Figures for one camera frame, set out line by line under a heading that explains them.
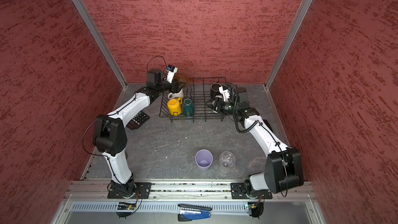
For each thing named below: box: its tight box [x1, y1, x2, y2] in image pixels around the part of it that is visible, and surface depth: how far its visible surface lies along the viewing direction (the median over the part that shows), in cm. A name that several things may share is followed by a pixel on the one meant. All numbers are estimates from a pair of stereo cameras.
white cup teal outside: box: [182, 98, 195, 117], surface depth 95 cm
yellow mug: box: [166, 97, 183, 117], surface depth 97 cm
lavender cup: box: [194, 149, 214, 173], surface depth 77 cm
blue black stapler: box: [177, 203, 213, 222], surface depth 68 cm
